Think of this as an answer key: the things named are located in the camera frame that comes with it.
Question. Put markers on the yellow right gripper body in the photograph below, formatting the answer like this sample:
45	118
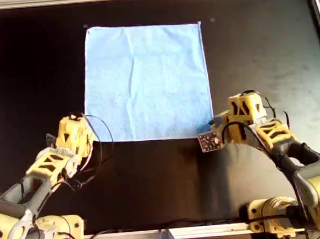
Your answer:
242	110

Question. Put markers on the yellow left gripper body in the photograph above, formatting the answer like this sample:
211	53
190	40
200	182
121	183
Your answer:
72	132

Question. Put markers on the light blue microfibre cloth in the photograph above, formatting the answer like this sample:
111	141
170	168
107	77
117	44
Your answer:
146	84

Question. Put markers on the yellow right arm base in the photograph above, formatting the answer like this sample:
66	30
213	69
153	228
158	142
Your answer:
266	208

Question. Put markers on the yellow grey right robot arm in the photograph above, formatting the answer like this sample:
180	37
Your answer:
277	136

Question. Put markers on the yellow left arm base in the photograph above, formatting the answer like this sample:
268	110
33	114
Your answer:
71	226

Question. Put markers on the yellow grey left robot arm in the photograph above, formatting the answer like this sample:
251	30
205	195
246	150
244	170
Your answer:
44	164

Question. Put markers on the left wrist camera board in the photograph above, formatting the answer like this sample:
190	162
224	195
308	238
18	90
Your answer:
50	139

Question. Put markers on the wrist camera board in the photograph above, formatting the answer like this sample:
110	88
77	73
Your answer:
50	139
209	142

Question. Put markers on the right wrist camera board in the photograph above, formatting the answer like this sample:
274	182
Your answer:
209	142

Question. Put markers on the aluminium table frame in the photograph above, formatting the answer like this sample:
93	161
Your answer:
213	230

